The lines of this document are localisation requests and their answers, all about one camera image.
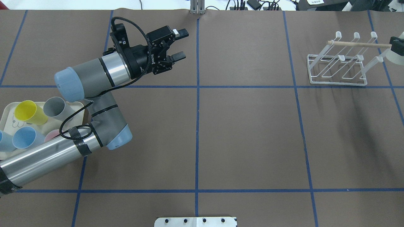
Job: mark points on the light blue cup far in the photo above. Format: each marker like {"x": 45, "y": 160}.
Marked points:
{"x": 6, "y": 142}

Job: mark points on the grey cup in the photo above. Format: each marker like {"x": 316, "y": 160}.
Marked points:
{"x": 57, "y": 108}

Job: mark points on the white wire cup rack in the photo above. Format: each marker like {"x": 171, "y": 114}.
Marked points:
{"x": 345, "y": 63}

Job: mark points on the light blue cup near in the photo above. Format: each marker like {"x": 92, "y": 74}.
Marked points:
{"x": 27, "y": 137}

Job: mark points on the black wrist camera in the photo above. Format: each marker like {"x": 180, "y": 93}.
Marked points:
{"x": 119, "y": 37}

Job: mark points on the cream plastic tray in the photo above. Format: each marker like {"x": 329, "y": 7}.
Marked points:
{"x": 10, "y": 124}

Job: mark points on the pink cup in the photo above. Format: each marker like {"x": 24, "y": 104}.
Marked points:
{"x": 51, "y": 135}

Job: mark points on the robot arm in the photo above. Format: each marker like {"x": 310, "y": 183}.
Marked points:
{"x": 93, "y": 82}

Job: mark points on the yellow cup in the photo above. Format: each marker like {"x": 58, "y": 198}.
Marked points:
{"x": 30, "y": 112}

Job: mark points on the aluminium frame post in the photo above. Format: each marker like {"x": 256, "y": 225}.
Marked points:
{"x": 197, "y": 7}

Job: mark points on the pale green cup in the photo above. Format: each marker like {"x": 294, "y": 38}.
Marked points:
{"x": 396, "y": 52}

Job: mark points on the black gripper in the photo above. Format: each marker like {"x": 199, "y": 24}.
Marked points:
{"x": 139, "y": 61}

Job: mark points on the white pedestal column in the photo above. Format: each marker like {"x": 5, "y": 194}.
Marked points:
{"x": 196, "y": 222}

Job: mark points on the light blue cup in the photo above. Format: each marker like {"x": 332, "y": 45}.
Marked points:
{"x": 6, "y": 142}
{"x": 27, "y": 137}

